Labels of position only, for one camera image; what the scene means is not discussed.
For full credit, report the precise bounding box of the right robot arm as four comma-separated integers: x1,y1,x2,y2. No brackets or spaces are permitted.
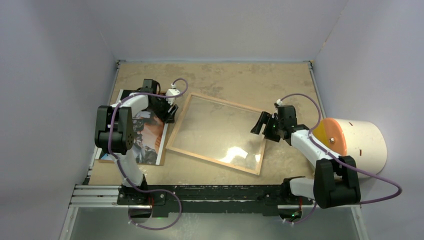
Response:
250,105,361,209

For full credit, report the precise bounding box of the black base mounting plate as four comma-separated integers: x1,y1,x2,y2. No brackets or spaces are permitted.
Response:
117,184,312,218

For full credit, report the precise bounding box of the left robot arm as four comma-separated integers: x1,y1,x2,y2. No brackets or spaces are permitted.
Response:
94,79,187,205

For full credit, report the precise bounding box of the wooden picture frame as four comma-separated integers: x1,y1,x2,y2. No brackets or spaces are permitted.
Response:
165,92,268,176

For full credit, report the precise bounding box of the glossy photo print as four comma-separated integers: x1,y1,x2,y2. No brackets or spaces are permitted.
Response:
94,90,168,165

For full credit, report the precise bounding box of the white cylinder with orange face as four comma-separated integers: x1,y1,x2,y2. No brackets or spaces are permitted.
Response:
312,117,388,174

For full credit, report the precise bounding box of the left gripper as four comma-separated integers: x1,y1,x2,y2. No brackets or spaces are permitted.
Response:
148,95,178,125

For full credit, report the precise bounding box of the aluminium rail frame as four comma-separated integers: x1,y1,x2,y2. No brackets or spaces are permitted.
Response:
60,185,369,240

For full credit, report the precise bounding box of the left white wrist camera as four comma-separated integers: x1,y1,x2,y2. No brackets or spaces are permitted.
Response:
165,86,181,106

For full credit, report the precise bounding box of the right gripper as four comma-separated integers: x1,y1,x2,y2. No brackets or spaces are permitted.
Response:
250,111,284,143

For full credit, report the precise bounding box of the clear acrylic sheet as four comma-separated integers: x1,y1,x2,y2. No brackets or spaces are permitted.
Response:
170,96,266,171

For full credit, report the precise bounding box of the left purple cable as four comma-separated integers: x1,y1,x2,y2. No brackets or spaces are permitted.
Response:
108,78,189,232

